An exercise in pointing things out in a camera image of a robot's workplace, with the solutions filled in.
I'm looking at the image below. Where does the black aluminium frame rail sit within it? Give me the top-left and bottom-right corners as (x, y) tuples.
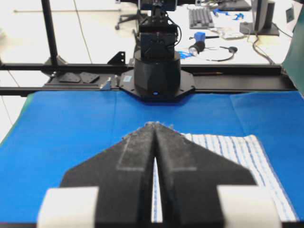
(0, 64), (295, 96)

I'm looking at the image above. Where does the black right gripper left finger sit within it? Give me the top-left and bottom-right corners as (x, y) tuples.
(38, 125), (155, 228)

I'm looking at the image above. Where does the black headset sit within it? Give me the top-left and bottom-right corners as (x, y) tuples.
(189, 41), (238, 62)

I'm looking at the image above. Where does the black office chair base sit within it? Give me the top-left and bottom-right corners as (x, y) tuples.
(115, 11), (148, 30)

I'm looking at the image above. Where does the silver corner bracket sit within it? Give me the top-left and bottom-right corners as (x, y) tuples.
(100, 77), (111, 91)

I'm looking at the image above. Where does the grey computer keyboard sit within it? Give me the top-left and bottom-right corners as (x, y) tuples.
(189, 8), (214, 29)

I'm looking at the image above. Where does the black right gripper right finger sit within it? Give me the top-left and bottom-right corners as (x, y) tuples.
(155, 125), (282, 228)

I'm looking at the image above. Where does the black monitor stand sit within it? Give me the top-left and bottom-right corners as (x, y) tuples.
(239, 0), (279, 36)

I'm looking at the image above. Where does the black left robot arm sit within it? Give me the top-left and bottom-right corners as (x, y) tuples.
(138, 0), (181, 61)

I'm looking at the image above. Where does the white blue striped towel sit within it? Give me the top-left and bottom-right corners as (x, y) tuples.
(152, 133), (299, 223)

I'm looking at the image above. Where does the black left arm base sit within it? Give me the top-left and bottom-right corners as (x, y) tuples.
(119, 51), (195, 101)

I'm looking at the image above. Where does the blue plastic block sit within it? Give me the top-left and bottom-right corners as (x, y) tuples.
(194, 32), (206, 42)

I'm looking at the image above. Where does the black vertical frame post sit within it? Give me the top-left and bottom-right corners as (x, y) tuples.
(41, 0), (58, 66)

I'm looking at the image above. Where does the blue table cloth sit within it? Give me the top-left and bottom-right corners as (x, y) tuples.
(0, 91), (304, 223)

